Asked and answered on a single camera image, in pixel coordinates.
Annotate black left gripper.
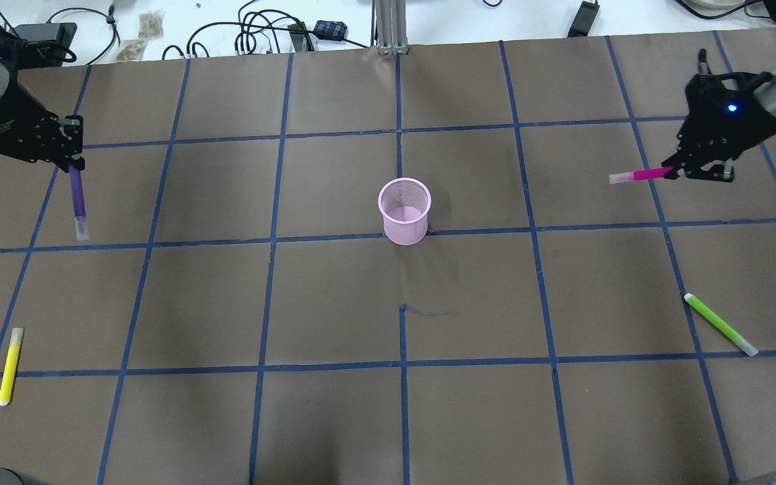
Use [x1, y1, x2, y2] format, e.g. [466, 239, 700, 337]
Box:
[0, 87, 86, 172]

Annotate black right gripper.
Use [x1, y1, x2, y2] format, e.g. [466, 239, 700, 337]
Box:
[661, 73, 776, 183]

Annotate pink highlighter pen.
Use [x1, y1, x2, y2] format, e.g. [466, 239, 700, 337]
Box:
[608, 166, 677, 185]

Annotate purple highlighter pen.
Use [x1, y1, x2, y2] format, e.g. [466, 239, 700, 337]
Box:
[68, 163, 90, 242]

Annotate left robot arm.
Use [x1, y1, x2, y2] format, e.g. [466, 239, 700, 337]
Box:
[0, 62, 86, 172]

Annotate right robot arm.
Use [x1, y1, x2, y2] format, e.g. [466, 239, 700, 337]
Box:
[661, 49, 776, 183]

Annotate pink mesh cup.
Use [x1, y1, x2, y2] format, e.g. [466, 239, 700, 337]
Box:
[377, 177, 432, 246]

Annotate black power adapter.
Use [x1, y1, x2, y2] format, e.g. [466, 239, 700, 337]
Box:
[567, 1, 600, 38]

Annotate green highlighter pen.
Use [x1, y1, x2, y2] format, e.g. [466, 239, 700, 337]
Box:
[682, 292, 758, 357]

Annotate yellow highlighter pen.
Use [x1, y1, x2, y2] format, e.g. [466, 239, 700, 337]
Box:
[0, 327, 24, 406]

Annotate aluminium frame post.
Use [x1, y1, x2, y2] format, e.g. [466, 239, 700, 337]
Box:
[372, 1, 409, 55]

